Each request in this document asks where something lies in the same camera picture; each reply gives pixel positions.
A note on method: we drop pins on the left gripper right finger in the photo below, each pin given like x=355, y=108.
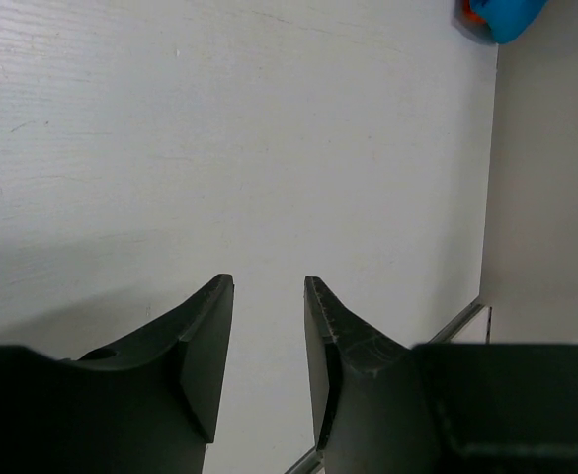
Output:
x=379, y=407

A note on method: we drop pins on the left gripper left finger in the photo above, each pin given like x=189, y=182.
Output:
x=145, y=403

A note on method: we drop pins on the blue t shirt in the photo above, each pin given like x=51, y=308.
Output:
x=507, y=19

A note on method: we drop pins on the folded orange t shirt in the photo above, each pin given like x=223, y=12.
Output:
x=469, y=13

